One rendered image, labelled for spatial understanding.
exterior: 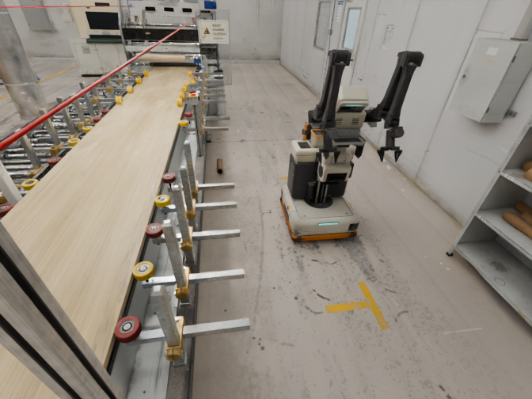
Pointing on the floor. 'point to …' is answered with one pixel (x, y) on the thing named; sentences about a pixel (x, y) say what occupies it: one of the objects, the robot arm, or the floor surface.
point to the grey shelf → (484, 236)
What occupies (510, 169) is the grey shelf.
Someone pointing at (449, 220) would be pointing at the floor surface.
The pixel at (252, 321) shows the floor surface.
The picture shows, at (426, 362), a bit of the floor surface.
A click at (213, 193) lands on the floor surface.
